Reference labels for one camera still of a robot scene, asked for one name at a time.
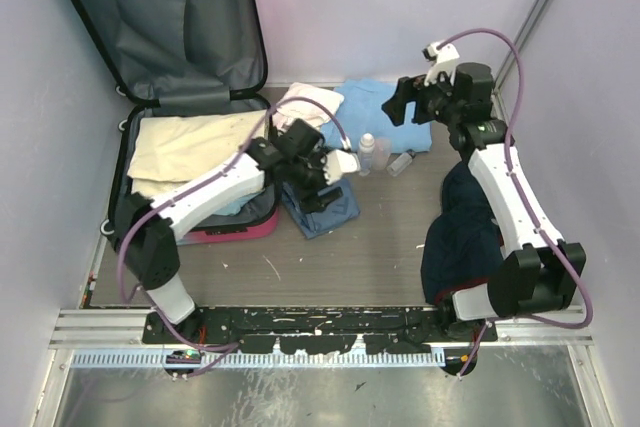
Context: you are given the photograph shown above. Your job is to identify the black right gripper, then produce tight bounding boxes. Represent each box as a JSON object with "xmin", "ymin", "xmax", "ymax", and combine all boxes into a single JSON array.
[{"xmin": 380, "ymin": 66, "xmax": 461, "ymax": 128}]

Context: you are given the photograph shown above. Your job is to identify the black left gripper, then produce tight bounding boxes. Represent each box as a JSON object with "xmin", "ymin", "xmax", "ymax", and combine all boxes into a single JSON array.
[{"xmin": 287, "ymin": 148, "xmax": 342, "ymax": 213}]

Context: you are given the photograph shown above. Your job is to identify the dark blue patterned cloth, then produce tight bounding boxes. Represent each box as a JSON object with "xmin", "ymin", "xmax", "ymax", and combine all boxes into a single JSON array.
[{"xmin": 281, "ymin": 178, "xmax": 360, "ymax": 239}]

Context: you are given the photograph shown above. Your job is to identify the clear plastic cup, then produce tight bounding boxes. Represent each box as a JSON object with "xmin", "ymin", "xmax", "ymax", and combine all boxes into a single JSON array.
[{"xmin": 371, "ymin": 137, "xmax": 392, "ymax": 171}]

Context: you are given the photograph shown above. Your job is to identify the white plastic bottle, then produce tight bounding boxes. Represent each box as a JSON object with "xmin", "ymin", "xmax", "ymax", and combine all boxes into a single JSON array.
[{"xmin": 357, "ymin": 133, "xmax": 375, "ymax": 176}]

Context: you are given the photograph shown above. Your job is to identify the small clear vial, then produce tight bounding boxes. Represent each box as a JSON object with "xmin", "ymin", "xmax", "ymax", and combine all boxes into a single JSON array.
[{"xmin": 387, "ymin": 150, "xmax": 416, "ymax": 177}]

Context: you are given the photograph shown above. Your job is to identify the light blue pants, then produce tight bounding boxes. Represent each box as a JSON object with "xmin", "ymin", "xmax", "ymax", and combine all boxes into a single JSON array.
[{"xmin": 213, "ymin": 193, "xmax": 260, "ymax": 217}]

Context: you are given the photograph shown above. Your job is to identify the beige cloth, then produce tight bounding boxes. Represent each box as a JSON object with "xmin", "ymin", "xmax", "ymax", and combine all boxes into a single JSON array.
[{"xmin": 127, "ymin": 111, "xmax": 267, "ymax": 197}]

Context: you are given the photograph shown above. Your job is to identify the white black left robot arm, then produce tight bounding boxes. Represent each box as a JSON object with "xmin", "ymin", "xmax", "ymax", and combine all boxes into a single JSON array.
[{"xmin": 116, "ymin": 120, "xmax": 360, "ymax": 343}]

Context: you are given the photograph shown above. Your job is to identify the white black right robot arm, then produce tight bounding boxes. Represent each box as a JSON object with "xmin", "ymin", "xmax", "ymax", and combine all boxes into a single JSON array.
[{"xmin": 382, "ymin": 62, "xmax": 586, "ymax": 341}]

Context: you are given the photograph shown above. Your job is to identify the blue folded shirt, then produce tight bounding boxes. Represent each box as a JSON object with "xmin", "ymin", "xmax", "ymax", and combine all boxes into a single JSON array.
[{"xmin": 334, "ymin": 79, "xmax": 432, "ymax": 154}]

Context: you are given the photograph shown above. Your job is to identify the pink white folded garment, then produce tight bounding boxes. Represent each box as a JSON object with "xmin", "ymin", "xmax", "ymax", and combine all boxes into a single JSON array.
[{"xmin": 272, "ymin": 82, "xmax": 344, "ymax": 132}]

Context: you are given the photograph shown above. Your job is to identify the navy garment with red trim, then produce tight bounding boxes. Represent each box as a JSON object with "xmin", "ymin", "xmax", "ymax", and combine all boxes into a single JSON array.
[{"xmin": 420, "ymin": 162, "xmax": 502, "ymax": 305}]

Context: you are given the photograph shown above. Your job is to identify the pink teal open suitcase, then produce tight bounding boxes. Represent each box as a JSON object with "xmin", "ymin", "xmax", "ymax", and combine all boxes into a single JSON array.
[{"xmin": 70, "ymin": 0, "xmax": 269, "ymax": 217}]

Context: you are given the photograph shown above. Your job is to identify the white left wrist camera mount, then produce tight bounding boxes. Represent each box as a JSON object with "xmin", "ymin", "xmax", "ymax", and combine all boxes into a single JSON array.
[{"xmin": 323, "ymin": 149, "xmax": 360, "ymax": 186}]

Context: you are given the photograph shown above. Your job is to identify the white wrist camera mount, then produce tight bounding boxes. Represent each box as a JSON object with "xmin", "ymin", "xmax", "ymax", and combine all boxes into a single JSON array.
[
  {"xmin": 423, "ymin": 41, "xmax": 460, "ymax": 86},
  {"xmin": 323, "ymin": 149, "xmax": 360, "ymax": 186}
]

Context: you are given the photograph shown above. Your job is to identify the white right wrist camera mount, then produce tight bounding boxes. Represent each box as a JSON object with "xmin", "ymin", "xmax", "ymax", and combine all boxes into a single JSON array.
[{"xmin": 423, "ymin": 41, "xmax": 460, "ymax": 86}]

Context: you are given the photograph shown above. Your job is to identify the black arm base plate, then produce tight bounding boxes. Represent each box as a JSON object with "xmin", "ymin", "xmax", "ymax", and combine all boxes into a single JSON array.
[{"xmin": 142, "ymin": 305, "xmax": 499, "ymax": 356}]

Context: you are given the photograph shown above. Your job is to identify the aluminium corner post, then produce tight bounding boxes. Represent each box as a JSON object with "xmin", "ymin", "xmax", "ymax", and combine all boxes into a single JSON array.
[{"xmin": 492, "ymin": 0, "xmax": 586, "ymax": 93}]

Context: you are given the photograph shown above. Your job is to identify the aluminium frame rail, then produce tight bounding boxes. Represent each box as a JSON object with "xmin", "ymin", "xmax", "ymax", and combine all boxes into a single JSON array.
[{"xmin": 49, "ymin": 308, "xmax": 594, "ymax": 349}]

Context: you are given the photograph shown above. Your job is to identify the white slotted cable duct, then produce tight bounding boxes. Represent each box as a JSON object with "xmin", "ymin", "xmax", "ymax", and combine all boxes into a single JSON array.
[{"xmin": 70, "ymin": 348, "xmax": 446, "ymax": 369}]

